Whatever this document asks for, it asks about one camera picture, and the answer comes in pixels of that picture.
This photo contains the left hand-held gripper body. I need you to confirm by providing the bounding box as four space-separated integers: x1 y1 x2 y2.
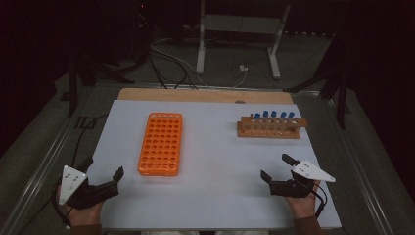
58 164 120 211

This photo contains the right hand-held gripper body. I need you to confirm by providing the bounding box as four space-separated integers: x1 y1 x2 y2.
268 159 337 199

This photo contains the wooden tube rack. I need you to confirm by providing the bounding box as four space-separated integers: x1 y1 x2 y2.
236 116 308 140

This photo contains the orange plastic tube rack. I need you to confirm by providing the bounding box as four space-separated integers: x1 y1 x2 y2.
137 112 183 177

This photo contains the person's left hand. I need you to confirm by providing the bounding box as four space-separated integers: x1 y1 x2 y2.
55 186 106 228

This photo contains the person's right hand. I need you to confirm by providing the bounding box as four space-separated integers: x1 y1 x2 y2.
285 180 322 220

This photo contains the white table cover sheet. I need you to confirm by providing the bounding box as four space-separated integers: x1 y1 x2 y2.
87 99 343 231

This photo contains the black tripod stand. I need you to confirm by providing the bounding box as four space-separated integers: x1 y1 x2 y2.
60 48 136 118
283 32 351 130

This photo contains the white metal stand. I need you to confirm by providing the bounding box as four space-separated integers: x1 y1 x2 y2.
195 0 293 80

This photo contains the left hand-held gripper cable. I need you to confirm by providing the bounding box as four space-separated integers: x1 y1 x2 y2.
51 113 111 229

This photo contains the hand-held gripper cable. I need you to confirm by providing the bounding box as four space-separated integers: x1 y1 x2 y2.
51 113 111 229
300 180 328 219

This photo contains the right hand-held gripper cable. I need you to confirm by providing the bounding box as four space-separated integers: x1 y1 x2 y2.
300 180 328 219

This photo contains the black floor cable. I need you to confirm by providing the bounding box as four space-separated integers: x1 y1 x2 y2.
152 48 199 90
148 52 169 90

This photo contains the white floor cable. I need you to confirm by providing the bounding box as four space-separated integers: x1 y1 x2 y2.
150 37 248 89

